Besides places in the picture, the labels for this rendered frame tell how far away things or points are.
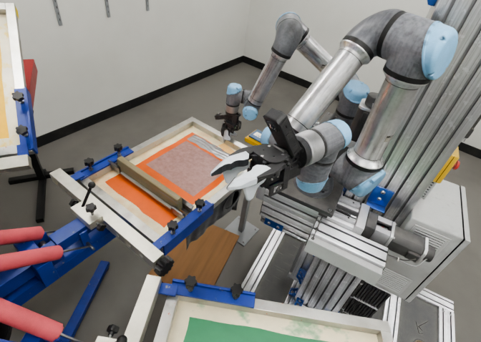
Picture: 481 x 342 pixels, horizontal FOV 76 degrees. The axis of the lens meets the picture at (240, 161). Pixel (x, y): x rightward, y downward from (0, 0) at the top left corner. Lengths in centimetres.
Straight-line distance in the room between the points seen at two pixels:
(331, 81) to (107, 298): 197
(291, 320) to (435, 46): 95
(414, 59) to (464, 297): 241
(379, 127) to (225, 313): 80
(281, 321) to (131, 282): 138
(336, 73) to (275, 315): 84
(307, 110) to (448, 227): 78
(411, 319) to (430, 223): 113
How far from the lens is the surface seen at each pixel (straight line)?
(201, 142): 182
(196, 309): 120
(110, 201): 148
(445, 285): 301
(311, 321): 124
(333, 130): 72
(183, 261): 239
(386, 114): 92
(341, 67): 87
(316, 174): 77
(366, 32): 89
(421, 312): 247
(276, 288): 214
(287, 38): 138
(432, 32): 85
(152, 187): 145
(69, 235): 134
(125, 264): 245
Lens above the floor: 205
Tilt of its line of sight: 40 degrees down
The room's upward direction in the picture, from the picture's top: 9 degrees clockwise
